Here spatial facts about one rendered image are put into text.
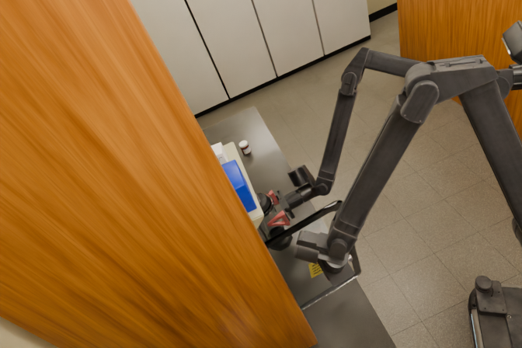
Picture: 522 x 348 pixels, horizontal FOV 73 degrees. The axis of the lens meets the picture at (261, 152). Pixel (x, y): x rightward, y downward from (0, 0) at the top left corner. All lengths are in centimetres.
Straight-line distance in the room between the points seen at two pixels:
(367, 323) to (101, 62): 108
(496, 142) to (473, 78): 13
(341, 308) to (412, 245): 127
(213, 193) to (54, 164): 25
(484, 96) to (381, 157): 19
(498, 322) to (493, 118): 149
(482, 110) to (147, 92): 53
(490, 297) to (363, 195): 140
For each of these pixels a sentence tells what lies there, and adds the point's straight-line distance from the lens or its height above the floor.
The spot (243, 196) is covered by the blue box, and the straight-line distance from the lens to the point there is 81.
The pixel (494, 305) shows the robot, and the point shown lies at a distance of 206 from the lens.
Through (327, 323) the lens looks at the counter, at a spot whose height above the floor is 94.
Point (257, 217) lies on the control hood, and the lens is 83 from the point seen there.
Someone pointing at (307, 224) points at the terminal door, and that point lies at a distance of 95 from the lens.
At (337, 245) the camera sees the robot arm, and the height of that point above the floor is 145.
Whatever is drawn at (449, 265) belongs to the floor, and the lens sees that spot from 245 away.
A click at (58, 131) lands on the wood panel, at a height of 193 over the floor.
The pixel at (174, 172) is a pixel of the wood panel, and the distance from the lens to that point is 59.
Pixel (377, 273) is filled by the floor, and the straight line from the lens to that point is 241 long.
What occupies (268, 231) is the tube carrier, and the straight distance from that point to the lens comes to 130.
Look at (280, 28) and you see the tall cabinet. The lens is 406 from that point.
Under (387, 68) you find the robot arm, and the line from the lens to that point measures 116.
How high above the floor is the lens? 213
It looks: 39 degrees down
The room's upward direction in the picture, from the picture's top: 23 degrees counter-clockwise
